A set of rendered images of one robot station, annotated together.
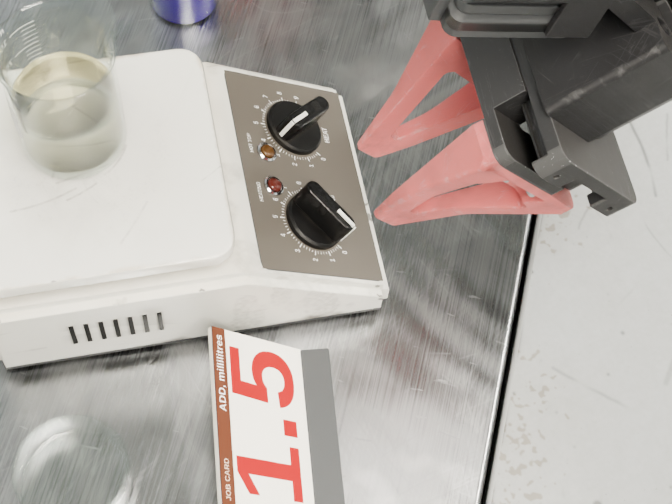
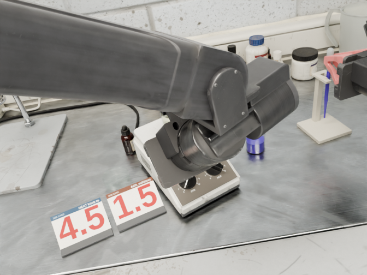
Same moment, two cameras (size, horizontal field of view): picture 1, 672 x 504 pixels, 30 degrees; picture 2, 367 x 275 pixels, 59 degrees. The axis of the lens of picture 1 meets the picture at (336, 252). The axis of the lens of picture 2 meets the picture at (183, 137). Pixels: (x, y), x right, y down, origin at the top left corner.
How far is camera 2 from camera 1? 0.52 m
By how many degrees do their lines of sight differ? 57
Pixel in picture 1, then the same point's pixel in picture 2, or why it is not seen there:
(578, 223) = (241, 258)
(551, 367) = (182, 267)
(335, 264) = (177, 190)
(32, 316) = (136, 144)
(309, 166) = (204, 174)
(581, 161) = (151, 152)
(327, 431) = (142, 219)
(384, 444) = (143, 233)
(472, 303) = (195, 239)
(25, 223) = (151, 129)
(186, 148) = not seen: hidden behind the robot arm
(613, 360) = not seen: outside the picture
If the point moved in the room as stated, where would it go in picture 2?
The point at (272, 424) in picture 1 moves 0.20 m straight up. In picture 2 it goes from (135, 202) to (104, 109)
